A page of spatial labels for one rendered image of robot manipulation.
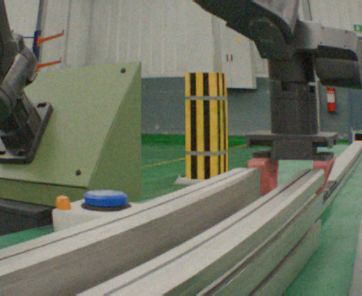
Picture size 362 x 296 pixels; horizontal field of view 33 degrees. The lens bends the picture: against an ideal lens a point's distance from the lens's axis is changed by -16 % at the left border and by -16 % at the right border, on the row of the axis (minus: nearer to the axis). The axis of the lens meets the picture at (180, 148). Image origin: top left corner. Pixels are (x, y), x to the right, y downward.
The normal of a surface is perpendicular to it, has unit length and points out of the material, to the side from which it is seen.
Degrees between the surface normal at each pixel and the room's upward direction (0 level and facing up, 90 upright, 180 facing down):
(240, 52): 90
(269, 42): 135
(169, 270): 0
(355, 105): 90
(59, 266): 90
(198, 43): 90
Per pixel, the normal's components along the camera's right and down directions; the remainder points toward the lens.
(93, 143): -0.29, -0.65
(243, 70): -0.43, 0.08
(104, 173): 0.92, 0.02
